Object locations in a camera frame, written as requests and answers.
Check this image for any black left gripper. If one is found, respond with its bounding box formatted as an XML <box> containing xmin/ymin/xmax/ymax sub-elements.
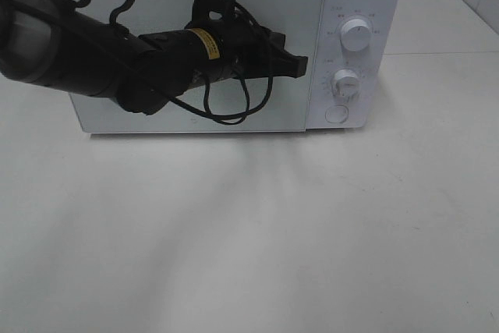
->
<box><xmin>189</xmin><ymin>0</ymin><xmax>308</xmax><ymax>79</ymax></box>

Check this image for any white timer knob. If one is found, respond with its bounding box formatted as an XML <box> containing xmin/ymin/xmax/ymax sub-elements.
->
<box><xmin>332</xmin><ymin>69</ymin><xmax>360</xmax><ymax>98</ymax></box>

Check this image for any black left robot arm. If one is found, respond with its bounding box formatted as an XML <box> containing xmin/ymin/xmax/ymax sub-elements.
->
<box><xmin>1</xmin><ymin>0</ymin><xmax>308</xmax><ymax>115</ymax></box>

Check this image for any upper white power knob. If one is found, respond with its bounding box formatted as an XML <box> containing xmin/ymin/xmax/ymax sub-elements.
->
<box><xmin>339</xmin><ymin>17</ymin><xmax>372</xmax><ymax>52</ymax></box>

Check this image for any white microwave oven body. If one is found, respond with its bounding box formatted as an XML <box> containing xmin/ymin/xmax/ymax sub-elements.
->
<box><xmin>303</xmin><ymin>0</ymin><xmax>398</xmax><ymax>131</ymax></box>

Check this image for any round white door button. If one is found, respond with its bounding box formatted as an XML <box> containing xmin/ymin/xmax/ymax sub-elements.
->
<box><xmin>325</xmin><ymin>105</ymin><xmax>349</xmax><ymax>124</ymax></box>

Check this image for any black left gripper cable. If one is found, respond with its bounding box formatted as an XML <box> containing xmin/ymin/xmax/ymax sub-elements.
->
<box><xmin>72</xmin><ymin>0</ymin><xmax>274</xmax><ymax>126</ymax></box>

